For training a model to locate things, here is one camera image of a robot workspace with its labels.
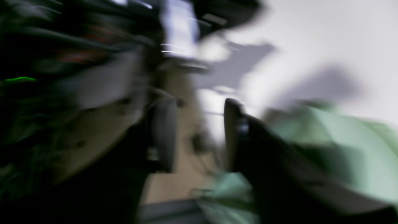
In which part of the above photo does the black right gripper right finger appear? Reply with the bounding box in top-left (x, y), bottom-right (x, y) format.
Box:
top-left (224, 98), bottom-right (397, 224)

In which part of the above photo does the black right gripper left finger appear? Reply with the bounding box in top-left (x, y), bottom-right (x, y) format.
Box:
top-left (149, 98), bottom-right (178, 173)

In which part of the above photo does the light green T-shirt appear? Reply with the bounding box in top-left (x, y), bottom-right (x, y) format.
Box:
top-left (197, 103), bottom-right (397, 224)

